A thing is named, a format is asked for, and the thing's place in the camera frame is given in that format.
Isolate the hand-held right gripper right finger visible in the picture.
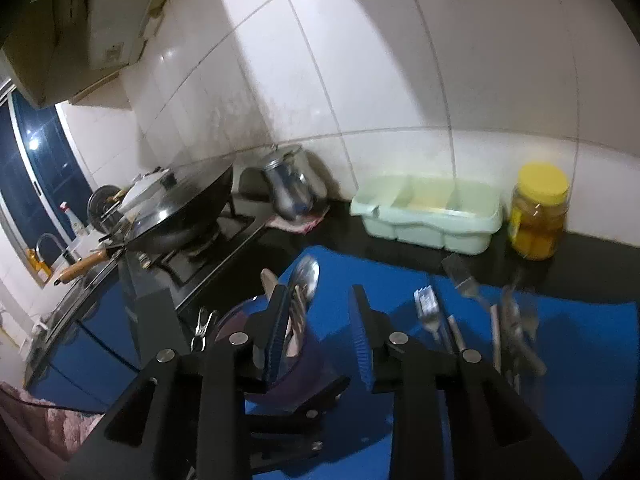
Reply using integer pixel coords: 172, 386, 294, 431
350, 284, 583, 480

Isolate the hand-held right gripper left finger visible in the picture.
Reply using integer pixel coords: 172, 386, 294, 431
65, 284, 301, 480

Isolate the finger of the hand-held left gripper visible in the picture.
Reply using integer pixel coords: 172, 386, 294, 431
242, 374, 352, 467

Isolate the beige plastic fork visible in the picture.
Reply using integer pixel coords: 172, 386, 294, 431
286, 282, 310, 358

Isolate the purple transparent plastic cup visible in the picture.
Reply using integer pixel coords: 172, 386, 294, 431
216, 294, 353, 413

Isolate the steel fork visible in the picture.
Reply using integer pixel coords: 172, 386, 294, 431
441, 254, 498, 313
500, 284, 548, 378
414, 286, 453, 353

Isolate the metal spring clamp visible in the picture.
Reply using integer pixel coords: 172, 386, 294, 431
190, 307, 221, 353

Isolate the gas stove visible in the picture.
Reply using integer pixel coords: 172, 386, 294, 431
119, 205, 273, 361

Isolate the pale green compartment tray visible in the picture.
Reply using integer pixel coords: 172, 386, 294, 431
350, 175, 503, 256

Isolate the black wok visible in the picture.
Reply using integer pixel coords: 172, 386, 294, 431
54, 159, 236, 287

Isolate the steel kettle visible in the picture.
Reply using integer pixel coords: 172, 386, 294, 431
257, 144, 328, 222

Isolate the blue cabinet front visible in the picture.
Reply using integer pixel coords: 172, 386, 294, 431
25, 280, 146, 396

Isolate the white flat lid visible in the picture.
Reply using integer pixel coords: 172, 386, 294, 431
119, 169, 173, 211

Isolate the steel sink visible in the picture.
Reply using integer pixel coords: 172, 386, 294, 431
30, 260, 118, 356

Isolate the blue mat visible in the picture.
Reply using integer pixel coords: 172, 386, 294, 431
277, 245, 640, 480

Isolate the glass jar yellow lid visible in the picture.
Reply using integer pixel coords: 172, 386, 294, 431
507, 161, 571, 262

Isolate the round dark pan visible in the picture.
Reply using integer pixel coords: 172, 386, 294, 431
87, 185, 132, 233

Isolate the white spray bottle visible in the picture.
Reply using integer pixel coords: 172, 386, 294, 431
59, 201, 87, 241

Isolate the pink fluffy cloth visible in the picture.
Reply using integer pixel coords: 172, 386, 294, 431
0, 382, 106, 461

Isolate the yellow bottle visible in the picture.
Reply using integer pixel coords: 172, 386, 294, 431
27, 250, 53, 281

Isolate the steel faucet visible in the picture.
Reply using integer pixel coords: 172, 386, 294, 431
35, 232, 66, 273

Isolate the window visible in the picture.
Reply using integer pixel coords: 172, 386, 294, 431
0, 80, 96, 291

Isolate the range hood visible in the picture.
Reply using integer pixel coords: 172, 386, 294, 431
4, 0, 168, 110

